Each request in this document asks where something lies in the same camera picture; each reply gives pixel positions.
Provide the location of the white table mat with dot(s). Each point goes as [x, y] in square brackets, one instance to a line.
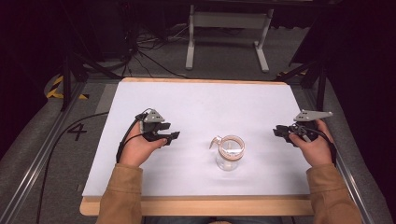
[202, 105]

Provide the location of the clear glass jar clip lid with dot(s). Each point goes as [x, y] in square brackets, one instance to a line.
[229, 152]

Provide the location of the black tripod stand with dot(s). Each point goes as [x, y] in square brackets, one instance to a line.
[67, 71]
[320, 84]

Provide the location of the person's right hand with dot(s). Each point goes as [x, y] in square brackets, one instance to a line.
[316, 151]

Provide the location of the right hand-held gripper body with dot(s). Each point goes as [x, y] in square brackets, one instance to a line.
[306, 127]

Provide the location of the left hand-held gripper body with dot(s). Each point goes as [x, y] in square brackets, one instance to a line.
[149, 126]

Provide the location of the person's left hand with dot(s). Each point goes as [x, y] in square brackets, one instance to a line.
[138, 149]

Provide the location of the yellow black hazard tape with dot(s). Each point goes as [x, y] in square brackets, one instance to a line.
[55, 88]

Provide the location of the white metal stand frame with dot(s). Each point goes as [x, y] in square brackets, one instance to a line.
[229, 20]

